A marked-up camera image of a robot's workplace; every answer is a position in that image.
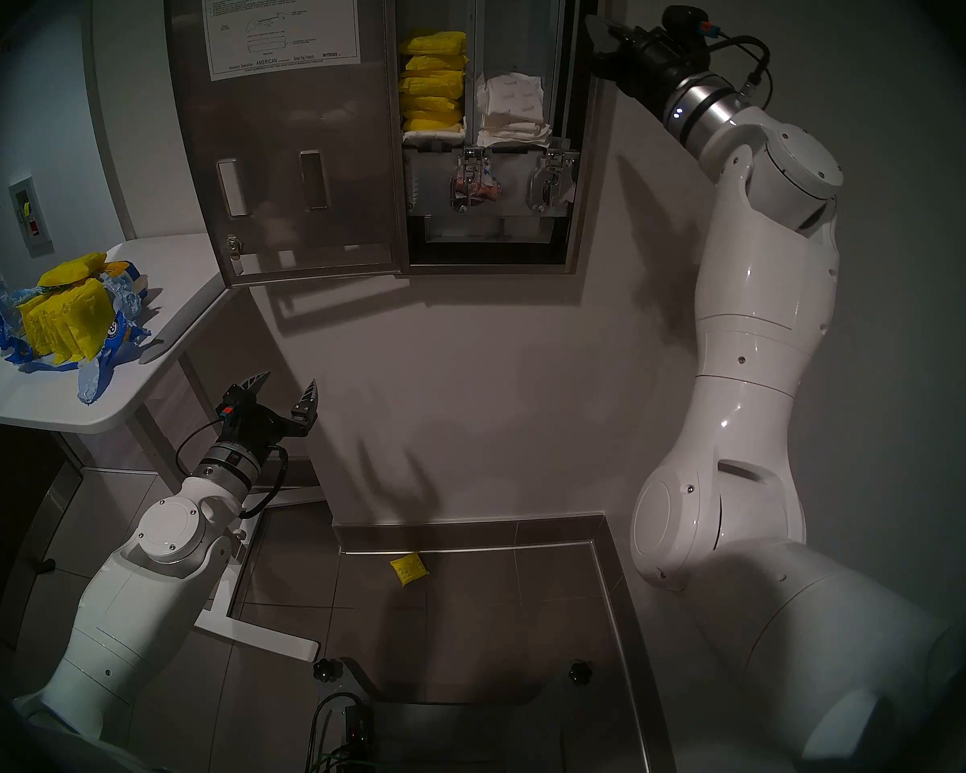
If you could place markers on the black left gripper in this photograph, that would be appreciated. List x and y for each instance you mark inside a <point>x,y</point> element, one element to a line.
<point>262,429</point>

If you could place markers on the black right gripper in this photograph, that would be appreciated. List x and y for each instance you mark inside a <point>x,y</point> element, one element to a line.
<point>656,63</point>

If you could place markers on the stainless steel dispenser door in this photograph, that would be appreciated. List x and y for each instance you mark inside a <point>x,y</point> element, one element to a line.
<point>330,135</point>

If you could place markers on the dark robot base platform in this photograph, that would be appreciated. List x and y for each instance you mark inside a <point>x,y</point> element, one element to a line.
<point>451,739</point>

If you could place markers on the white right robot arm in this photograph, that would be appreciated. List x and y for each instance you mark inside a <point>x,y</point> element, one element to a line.
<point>757,296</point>

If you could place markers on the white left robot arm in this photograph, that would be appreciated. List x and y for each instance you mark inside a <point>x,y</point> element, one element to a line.
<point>129,618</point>

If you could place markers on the stainless steel dispenser cabinet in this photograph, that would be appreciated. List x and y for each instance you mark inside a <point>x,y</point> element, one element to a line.
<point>584,216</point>

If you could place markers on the white wrapped sanitary pad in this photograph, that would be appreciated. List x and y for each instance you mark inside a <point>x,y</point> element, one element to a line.
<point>515,141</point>
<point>435,136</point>
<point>519,129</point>
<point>513,95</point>

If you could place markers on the blue plastic pad bag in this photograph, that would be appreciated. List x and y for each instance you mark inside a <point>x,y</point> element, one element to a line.
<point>92,381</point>

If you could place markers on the black round knob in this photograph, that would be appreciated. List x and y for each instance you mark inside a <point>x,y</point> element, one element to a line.
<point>581,671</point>
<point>328,668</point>

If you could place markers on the white instruction sheet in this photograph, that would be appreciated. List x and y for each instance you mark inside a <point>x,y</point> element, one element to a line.
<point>282,22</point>

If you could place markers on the black power box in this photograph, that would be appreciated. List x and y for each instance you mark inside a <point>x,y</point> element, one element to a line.
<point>358,727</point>

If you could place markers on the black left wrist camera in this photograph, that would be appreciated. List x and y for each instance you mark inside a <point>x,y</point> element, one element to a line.
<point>227,413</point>

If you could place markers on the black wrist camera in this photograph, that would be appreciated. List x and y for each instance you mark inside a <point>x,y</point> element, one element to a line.
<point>687,18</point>
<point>227,413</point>

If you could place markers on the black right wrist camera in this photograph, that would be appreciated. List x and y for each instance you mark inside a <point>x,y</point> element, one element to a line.
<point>687,18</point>

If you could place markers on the white pedestal table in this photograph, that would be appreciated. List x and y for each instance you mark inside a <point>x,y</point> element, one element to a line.
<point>185,272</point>

